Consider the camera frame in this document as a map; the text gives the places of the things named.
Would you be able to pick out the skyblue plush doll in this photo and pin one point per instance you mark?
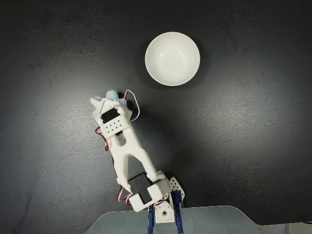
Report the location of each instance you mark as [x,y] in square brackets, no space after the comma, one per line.
[112,95]

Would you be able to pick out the white bowl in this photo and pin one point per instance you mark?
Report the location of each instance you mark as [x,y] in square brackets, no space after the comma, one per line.
[172,58]

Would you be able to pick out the blue clamp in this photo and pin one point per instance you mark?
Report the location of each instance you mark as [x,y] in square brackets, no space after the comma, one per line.
[150,219]
[179,212]

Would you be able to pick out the grey cloth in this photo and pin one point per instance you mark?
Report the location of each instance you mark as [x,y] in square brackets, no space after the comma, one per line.
[219,220]

